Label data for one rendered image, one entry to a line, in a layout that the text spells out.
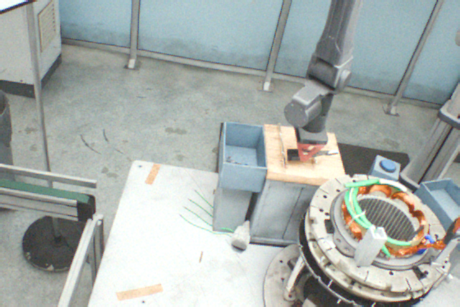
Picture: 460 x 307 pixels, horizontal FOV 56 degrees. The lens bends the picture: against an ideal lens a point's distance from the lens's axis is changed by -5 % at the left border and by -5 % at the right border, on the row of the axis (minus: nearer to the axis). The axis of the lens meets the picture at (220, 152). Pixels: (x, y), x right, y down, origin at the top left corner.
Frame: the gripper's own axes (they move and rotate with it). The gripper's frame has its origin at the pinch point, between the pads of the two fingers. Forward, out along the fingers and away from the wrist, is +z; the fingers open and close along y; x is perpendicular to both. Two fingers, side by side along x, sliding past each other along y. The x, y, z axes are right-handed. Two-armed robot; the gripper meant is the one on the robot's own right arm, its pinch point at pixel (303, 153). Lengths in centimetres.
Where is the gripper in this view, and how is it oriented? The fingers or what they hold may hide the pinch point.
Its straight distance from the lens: 111.5
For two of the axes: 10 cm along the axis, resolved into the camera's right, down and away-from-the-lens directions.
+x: 10.0, 0.7, 0.6
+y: 0.0, 6.8, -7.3
